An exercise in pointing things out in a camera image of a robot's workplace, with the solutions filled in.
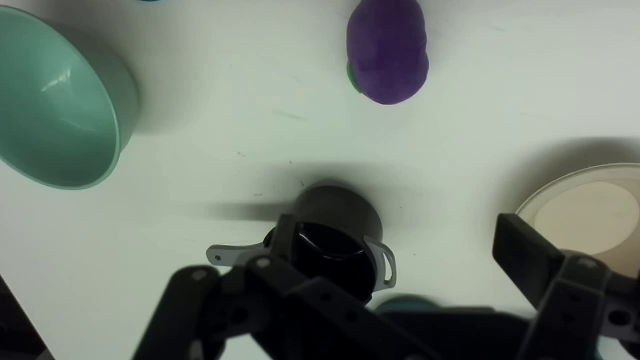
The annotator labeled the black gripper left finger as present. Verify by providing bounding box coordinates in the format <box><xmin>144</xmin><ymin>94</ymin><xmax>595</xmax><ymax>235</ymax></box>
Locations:
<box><xmin>131</xmin><ymin>212</ymin><xmax>435</xmax><ymax>360</ymax></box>

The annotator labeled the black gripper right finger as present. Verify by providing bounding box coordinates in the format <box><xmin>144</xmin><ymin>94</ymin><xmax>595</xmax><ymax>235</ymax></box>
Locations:
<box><xmin>491</xmin><ymin>212</ymin><xmax>640</xmax><ymax>360</ymax></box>

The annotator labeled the purple toy eggplant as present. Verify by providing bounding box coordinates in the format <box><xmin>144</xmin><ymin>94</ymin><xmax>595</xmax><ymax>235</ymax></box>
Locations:
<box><xmin>343</xmin><ymin>0</ymin><xmax>431</xmax><ymax>105</ymax></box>

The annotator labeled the mint green bowl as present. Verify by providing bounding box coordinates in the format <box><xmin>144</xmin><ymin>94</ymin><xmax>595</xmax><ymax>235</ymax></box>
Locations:
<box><xmin>0</xmin><ymin>3</ymin><xmax>141</xmax><ymax>191</ymax></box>

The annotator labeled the black toy pot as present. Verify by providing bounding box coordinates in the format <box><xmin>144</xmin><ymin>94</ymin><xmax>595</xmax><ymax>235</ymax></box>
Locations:
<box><xmin>205</xmin><ymin>183</ymin><xmax>397</xmax><ymax>306</ymax></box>

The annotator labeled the beige bowl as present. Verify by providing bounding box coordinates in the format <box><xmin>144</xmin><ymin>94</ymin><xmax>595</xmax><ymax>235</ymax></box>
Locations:
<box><xmin>515</xmin><ymin>160</ymin><xmax>640</xmax><ymax>278</ymax></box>

